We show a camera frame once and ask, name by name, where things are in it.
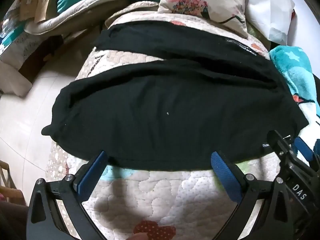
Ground patchwork heart-print quilt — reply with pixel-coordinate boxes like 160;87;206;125
45;1;295;240

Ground beige padded cushion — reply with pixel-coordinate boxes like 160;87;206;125
25;0;130;34

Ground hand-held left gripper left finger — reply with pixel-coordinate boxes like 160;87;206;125
26;151;110;240

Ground teal patterned fleece blanket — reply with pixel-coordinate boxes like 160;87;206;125
269;45;320;155

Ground cardboard box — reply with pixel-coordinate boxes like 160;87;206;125
17;0;42;22

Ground beige upholstered bench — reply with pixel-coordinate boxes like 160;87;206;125
0;22;63;95

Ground floral silhouette print pillow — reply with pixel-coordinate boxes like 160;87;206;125
157;0;248;39

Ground white paper bag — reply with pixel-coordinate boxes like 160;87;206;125
246;0;295;43

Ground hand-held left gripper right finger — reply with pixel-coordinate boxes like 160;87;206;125
211;151;297;240

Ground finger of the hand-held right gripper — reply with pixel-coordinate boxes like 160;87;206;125
293;136;320;168
266;129;295;161

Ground wooden chair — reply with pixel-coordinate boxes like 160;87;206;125
0;160;12;202

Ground black pants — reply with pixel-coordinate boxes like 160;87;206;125
41;21;310;173

